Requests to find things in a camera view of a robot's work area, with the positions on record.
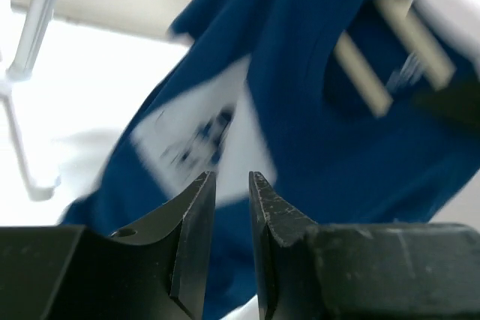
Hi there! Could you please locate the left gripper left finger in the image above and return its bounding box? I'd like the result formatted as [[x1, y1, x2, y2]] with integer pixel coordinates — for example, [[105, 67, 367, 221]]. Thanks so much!
[[1, 172, 216, 320]]

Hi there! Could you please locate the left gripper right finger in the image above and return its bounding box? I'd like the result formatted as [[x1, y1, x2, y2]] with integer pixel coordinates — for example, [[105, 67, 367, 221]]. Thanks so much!
[[249, 172, 479, 319]]

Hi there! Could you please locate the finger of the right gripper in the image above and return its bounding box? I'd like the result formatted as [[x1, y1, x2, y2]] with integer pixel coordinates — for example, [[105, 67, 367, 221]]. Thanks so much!
[[412, 70, 479, 136]]

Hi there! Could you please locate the cream plastic clothes hanger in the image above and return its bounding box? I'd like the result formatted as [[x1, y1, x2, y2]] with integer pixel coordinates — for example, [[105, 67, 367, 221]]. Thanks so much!
[[325, 0, 456, 117]]

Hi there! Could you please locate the blue Mickey Mouse t-shirt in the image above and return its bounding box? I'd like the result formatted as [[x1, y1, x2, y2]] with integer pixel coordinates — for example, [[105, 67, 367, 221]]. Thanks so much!
[[62, 0, 479, 319]]

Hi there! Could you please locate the white clothes rack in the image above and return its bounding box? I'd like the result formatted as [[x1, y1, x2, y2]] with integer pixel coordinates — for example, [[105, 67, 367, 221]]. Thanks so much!
[[0, 0, 71, 202]]

